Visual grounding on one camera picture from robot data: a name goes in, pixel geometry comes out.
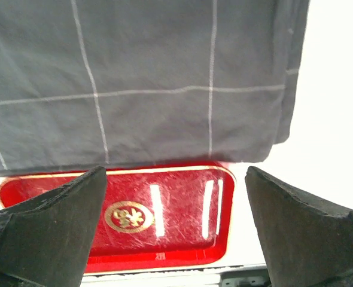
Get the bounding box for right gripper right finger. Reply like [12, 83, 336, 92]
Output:
[245, 166, 353, 286]

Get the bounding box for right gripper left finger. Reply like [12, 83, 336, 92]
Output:
[0, 167, 106, 286]

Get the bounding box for red rectangular tray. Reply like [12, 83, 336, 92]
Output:
[0, 163, 236, 274]

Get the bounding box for grey checked cloth napkin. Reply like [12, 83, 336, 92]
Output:
[0, 1, 309, 176]

